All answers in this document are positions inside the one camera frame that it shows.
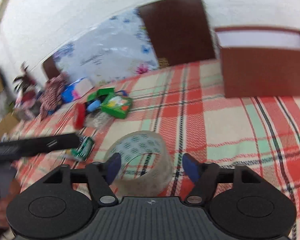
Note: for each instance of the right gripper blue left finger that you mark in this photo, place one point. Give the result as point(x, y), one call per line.
point(112, 167)

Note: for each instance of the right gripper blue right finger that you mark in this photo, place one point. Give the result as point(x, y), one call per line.
point(192, 167)

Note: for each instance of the green white small packet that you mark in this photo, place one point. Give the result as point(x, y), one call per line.
point(84, 149)

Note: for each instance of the clear bag of cotton swabs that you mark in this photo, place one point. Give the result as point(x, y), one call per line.
point(97, 120)

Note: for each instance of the green cardboard box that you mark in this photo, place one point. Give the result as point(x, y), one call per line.
point(117, 105)

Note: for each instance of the light blue cylinder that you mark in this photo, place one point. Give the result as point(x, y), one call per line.
point(93, 105)

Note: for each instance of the red tape roll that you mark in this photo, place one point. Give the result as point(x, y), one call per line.
point(79, 117)

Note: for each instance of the red plaid bed sheet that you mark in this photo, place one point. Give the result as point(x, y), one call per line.
point(186, 106)

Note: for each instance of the red checkered cloth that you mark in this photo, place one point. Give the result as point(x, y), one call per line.
point(51, 97)

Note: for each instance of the blue tissue pack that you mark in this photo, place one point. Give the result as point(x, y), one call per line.
point(76, 90)

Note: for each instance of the brown shoe box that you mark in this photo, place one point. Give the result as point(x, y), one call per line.
point(259, 60)

